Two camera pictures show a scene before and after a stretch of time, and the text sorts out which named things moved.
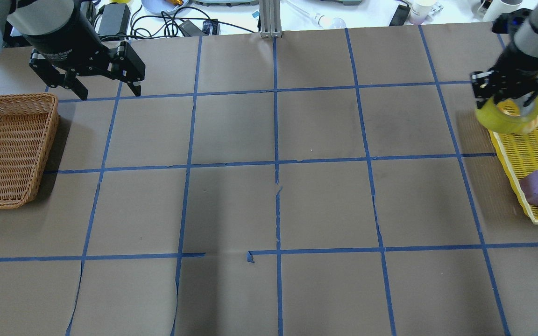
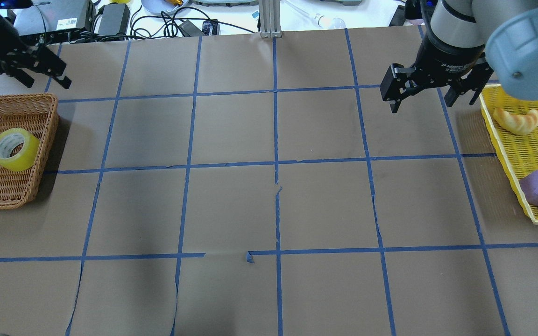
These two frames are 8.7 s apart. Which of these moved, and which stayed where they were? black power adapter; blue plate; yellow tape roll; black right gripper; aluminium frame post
Moved: black right gripper; yellow tape roll
Stayed: black power adapter; blue plate; aluminium frame post
